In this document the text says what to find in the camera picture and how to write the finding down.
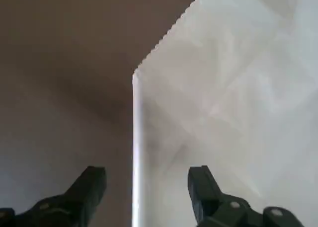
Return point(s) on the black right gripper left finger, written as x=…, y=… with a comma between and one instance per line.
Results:
x=62, y=212

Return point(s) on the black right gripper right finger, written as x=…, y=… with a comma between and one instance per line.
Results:
x=223, y=212

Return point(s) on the cream tablecloth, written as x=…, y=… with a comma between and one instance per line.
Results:
x=223, y=88

